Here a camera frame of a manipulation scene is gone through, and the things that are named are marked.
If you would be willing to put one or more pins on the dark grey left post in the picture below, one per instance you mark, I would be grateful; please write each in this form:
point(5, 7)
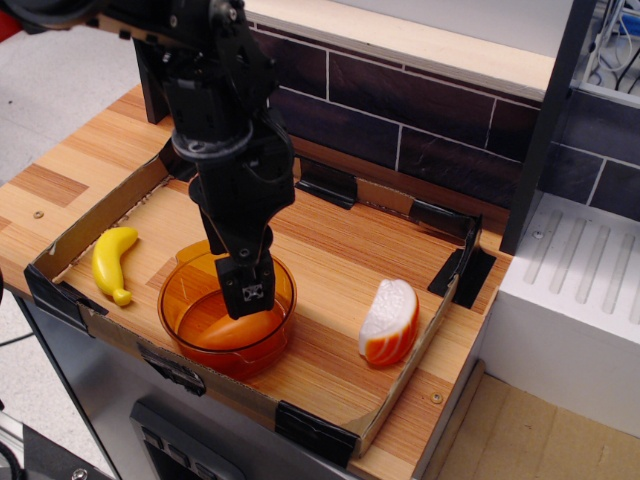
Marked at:
point(150, 85)

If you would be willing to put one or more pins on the white toy sink drainboard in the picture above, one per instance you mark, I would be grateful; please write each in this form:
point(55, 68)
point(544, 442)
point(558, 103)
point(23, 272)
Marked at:
point(565, 323)

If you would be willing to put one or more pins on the black toy oven front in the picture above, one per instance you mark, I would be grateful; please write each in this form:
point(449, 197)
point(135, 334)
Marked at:
point(181, 443)

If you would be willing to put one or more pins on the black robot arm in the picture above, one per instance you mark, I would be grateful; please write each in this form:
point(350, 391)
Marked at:
point(216, 83)

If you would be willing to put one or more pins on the yellow plastic toy banana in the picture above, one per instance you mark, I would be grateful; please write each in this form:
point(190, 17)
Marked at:
point(107, 270)

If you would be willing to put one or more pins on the dark grey right post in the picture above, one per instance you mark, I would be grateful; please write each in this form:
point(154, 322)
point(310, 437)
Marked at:
point(557, 93)

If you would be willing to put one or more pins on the transparent orange plastic pot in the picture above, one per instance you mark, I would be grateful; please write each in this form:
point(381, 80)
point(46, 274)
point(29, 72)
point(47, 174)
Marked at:
point(191, 299)

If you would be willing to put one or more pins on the light wooden shelf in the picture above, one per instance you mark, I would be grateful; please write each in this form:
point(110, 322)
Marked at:
point(455, 56)

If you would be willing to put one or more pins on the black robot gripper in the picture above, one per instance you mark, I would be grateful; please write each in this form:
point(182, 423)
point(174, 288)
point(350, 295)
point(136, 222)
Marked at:
point(242, 182)

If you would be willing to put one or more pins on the white orange toy sushi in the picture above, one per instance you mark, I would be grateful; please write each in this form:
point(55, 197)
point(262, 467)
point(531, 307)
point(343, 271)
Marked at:
point(390, 326)

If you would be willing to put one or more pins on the orange plastic toy carrot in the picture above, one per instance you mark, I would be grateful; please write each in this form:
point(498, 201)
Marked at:
point(229, 334)

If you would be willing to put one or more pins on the dark grey post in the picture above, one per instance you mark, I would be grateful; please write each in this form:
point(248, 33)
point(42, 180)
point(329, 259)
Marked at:
point(557, 93)
point(150, 85)

